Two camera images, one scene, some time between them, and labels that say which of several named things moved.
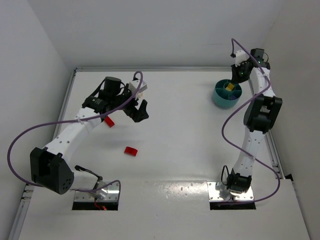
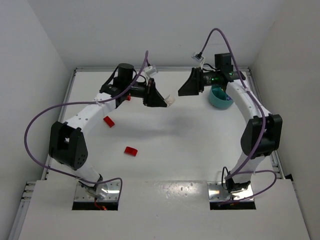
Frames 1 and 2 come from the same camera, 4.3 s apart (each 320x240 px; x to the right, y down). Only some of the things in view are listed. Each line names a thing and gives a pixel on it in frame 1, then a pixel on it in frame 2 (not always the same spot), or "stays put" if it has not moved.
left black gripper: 132,109 -> 150,92
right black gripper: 238,74 -> 198,80
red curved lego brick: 131,151 stays put
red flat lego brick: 109,121 stays put
